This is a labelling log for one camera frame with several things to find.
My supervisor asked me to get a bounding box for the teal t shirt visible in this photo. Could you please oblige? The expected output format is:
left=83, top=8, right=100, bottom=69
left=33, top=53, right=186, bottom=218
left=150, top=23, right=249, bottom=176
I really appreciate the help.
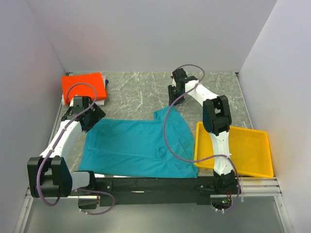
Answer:
left=79, top=107, right=198, bottom=178

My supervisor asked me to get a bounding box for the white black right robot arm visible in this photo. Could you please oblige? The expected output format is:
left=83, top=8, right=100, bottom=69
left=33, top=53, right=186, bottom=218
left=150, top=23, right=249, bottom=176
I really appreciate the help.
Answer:
left=165, top=66, right=237, bottom=194

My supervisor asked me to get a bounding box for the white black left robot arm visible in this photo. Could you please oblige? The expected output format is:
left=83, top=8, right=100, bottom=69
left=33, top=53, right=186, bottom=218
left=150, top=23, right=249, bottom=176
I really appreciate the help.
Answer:
left=27, top=96, right=105, bottom=198

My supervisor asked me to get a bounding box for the folded white t shirt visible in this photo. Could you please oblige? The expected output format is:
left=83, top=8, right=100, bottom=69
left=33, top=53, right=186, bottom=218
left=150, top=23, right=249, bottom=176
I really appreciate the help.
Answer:
left=61, top=94, right=105, bottom=106

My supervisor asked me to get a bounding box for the folded navy t shirt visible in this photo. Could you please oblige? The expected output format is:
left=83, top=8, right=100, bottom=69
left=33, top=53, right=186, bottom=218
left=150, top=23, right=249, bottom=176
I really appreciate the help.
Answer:
left=103, top=77, right=109, bottom=88

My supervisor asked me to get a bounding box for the folded orange t shirt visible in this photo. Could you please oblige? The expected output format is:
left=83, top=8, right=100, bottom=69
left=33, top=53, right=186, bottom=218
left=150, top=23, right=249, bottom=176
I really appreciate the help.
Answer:
left=61, top=72, right=107, bottom=104

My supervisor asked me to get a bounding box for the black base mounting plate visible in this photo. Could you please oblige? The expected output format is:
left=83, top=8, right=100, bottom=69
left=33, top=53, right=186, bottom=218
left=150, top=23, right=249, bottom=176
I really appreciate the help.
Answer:
left=70, top=176, right=241, bottom=209

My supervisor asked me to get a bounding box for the yellow plastic tray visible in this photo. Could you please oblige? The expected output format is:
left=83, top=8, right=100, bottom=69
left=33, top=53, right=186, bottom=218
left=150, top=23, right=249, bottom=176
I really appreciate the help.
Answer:
left=194, top=121, right=274, bottom=179

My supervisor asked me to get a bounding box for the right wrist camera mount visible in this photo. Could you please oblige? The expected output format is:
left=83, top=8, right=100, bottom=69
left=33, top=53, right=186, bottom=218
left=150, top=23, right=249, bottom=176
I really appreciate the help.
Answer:
left=185, top=76, right=198, bottom=83

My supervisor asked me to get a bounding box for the aluminium frame rail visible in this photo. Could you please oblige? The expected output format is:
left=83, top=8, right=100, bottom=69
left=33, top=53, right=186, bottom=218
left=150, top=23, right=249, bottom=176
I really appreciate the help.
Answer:
left=25, top=177, right=282, bottom=200

